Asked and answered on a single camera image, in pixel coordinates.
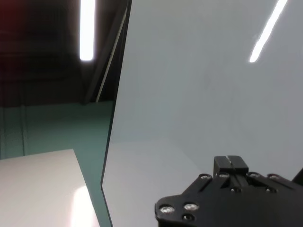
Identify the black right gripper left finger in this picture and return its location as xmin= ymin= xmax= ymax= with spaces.
xmin=214 ymin=155 xmax=235 ymax=177

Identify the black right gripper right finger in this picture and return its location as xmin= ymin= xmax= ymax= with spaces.
xmin=228 ymin=155 xmax=250 ymax=175

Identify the white side table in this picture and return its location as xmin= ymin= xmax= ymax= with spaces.
xmin=0 ymin=148 xmax=101 ymax=227

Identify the ceiling light bar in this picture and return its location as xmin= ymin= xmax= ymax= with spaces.
xmin=79 ymin=0 xmax=97 ymax=62

